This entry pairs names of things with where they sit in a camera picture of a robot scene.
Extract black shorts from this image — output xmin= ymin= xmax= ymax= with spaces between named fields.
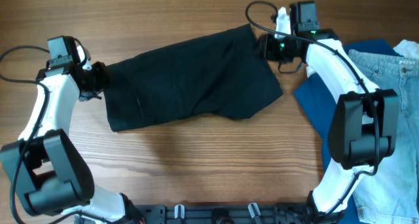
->
xmin=104 ymin=25 xmax=283 ymax=132

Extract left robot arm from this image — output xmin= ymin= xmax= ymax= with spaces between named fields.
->
xmin=1 ymin=36 xmax=146 ymax=223

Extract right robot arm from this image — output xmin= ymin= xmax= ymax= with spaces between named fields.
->
xmin=257 ymin=1 xmax=399 ymax=223

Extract blue garment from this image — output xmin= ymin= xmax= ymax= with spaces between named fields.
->
xmin=293 ymin=38 xmax=401 ymax=224

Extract white garment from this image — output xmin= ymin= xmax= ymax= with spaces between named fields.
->
xmin=393 ymin=39 xmax=419 ymax=60

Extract light blue jeans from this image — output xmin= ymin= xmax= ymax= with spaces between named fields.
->
xmin=348 ymin=50 xmax=418 ymax=223

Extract right black camera cable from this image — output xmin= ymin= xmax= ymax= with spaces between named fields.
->
xmin=245 ymin=0 xmax=382 ymax=218

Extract black camera cable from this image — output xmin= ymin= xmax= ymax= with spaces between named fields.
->
xmin=245 ymin=0 xmax=382 ymax=218
xmin=0 ymin=37 xmax=92 ymax=224

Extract left black camera cable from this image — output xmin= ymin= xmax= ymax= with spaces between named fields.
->
xmin=0 ymin=37 xmax=92 ymax=224

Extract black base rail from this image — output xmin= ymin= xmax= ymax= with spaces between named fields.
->
xmin=137 ymin=202 xmax=307 ymax=224

